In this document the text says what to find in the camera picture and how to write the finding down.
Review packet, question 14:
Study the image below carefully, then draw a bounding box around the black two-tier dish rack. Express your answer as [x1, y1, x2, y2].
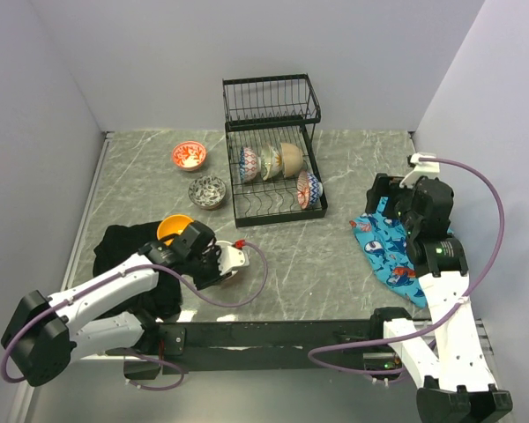
[222, 74, 327, 227]

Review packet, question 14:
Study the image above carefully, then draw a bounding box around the beige bowl white inside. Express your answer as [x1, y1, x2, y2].
[280, 143, 303, 178]

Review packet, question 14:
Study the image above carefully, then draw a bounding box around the grey leaf pattern bowl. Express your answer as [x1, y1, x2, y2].
[188, 175, 227, 210]

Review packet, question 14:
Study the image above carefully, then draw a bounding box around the orange bowl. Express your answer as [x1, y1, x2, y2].
[156, 214, 194, 245]

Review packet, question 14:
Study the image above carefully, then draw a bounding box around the red floral bowl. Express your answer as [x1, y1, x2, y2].
[171, 140, 207, 172]

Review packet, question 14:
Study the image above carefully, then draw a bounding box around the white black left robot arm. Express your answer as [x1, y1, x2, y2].
[0, 221, 247, 387]

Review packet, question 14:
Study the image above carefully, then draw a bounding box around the white pinkish bowl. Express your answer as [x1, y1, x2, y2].
[215, 241, 248, 286]

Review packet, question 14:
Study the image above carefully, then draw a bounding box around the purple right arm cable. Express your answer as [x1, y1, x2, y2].
[307, 157, 506, 385]

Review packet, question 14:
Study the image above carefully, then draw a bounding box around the blue triangle pattern bowl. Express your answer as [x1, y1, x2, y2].
[239, 146, 261, 183]

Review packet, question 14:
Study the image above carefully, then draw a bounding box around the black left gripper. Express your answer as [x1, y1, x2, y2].
[185, 244, 232, 290]

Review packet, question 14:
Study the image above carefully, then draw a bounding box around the aluminium frame rail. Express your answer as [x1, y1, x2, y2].
[26, 323, 495, 367]

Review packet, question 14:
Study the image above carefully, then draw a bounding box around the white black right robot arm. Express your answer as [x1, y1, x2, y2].
[365, 174, 513, 422]

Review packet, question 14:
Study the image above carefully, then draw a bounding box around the black cloth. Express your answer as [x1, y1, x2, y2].
[92, 221, 183, 320]

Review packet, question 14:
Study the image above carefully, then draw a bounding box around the blue shark print cloth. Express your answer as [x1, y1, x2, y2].
[349, 197, 427, 308]

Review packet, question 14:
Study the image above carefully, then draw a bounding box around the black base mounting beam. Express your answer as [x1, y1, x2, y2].
[133, 307, 409, 371]

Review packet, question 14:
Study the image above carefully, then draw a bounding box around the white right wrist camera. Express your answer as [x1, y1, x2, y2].
[399, 152, 440, 189]

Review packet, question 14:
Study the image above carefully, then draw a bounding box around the red pattern blue zigzag bowl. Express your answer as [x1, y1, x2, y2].
[296, 170, 324, 210]

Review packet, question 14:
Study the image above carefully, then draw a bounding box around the cream floral seahorse bowl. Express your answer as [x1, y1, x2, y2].
[260, 144, 283, 181]

